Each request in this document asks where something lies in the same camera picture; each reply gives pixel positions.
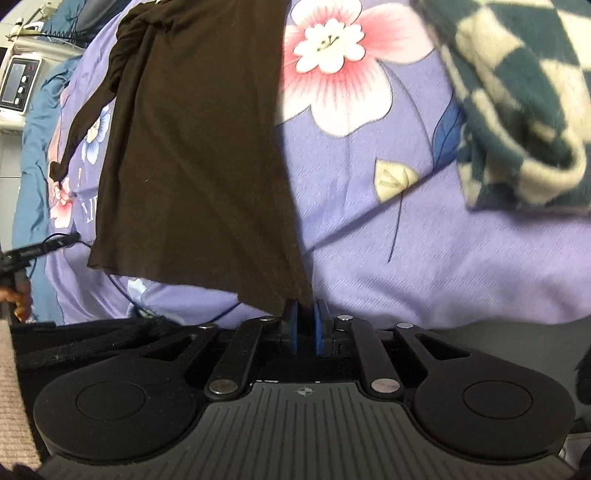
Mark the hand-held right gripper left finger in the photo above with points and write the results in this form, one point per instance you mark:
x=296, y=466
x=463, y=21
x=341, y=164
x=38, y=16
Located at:
x=292, y=330

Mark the dark brown shirt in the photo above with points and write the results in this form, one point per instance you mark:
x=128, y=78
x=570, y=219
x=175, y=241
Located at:
x=194, y=161

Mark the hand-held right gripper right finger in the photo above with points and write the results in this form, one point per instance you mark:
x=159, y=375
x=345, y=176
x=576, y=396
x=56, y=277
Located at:
x=319, y=330

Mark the person's left hand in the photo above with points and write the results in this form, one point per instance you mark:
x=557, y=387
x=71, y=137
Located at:
x=21, y=300

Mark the teal blanket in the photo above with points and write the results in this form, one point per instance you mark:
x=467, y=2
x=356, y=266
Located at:
x=34, y=152

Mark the green cream checkered cloth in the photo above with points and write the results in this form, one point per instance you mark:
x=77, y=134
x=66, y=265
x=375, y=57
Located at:
x=517, y=101

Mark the white appliance with buttons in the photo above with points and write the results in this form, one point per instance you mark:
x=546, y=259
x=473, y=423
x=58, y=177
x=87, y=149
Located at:
x=18, y=85

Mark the beige mat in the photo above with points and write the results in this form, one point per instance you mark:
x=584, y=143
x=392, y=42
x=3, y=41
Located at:
x=16, y=401

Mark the purple floral bedsheet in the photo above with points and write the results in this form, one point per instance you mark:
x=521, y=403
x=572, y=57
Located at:
x=378, y=207

